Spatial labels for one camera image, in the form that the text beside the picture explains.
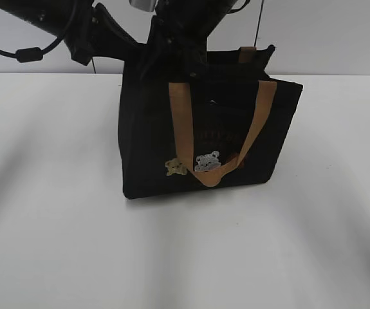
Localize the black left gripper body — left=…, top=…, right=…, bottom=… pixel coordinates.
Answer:
left=64, top=2, right=144, bottom=66

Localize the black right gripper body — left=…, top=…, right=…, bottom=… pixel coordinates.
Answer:
left=141, top=15, right=208, bottom=79

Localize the black tote bag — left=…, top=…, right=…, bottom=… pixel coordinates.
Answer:
left=118, top=46, right=303, bottom=199

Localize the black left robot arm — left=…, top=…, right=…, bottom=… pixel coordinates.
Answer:
left=0, top=0, right=143, bottom=66

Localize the black cable with ferrite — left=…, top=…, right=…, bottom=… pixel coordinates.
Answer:
left=0, top=6, right=99, bottom=64

